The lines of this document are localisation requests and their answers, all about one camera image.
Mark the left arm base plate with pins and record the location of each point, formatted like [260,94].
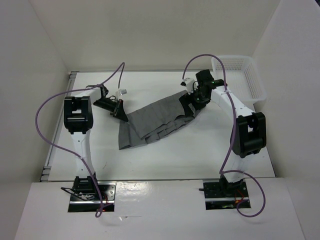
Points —
[100,197]

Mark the grey pleated skirt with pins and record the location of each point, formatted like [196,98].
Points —
[153,122]

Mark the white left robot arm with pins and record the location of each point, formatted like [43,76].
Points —
[79,120]

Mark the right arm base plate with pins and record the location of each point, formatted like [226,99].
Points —
[222,195]

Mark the white plastic basket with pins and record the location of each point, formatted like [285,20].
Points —
[242,77]

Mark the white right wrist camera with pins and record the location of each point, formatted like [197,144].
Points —
[190,84]

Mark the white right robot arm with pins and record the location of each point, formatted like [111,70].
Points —
[248,134]

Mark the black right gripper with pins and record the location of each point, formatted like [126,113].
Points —
[185,101]

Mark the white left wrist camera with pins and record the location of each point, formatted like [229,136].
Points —
[119,93]

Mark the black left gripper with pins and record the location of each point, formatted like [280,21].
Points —
[119,112]

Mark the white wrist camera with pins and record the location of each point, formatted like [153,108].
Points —
[190,84]
[119,93]

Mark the white aluminium table rail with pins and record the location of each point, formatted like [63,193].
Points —
[56,134]

